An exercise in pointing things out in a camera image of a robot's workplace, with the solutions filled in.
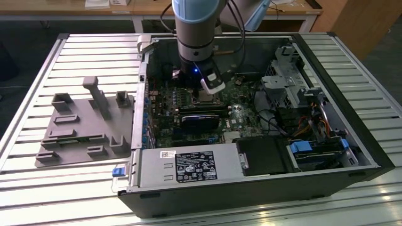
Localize silver chipset heat sink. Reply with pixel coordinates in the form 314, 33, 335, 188
223, 131, 241, 143

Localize yellow orange wire bundle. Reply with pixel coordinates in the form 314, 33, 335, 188
293, 116, 330, 138

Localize wooden cabinet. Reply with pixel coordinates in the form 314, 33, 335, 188
312, 0, 402, 61

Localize black plastic shroud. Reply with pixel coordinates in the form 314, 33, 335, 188
233, 136, 297, 177

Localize grey metal drive cage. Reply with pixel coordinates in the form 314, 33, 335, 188
260, 46, 324, 109

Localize grey power supply unit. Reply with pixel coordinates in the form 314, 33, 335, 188
137, 143, 248, 187

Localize CPU socket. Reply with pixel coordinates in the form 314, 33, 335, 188
187, 87, 221, 106

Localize grey flat cable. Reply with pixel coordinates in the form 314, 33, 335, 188
312, 103, 330, 143

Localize red black twisted wire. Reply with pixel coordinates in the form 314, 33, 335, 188
145, 76, 159, 93

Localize wooden desk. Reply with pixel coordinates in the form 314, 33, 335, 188
0, 0, 324, 33

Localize hard disk in blue carrier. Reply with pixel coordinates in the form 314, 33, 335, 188
287, 138, 346, 171

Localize grey plastic parts rack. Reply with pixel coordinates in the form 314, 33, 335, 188
33, 76, 136, 168

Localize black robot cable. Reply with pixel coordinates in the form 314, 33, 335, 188
159, 0, 252, 78

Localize black graphics card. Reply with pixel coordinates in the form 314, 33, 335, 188
175, 113, 221, 132

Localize green motherboard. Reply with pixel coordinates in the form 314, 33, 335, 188
144, 70, 267, 149

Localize black open PC case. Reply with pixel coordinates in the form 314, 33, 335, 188
117, 32, 395, 218

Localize RAM stick with white label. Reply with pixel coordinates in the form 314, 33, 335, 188
179, 107, 228, 113

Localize metal socket cover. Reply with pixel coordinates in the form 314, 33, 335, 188
189, 88, 220, 105

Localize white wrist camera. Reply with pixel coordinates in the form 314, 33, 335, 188
199, 68, 227, 96

